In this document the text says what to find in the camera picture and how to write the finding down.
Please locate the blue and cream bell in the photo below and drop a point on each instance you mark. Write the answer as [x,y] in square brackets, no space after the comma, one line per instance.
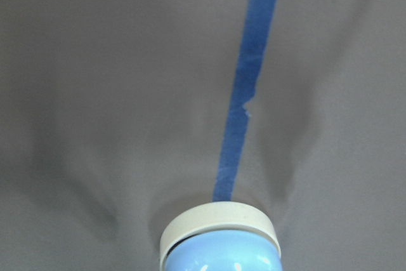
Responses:
[220,236]

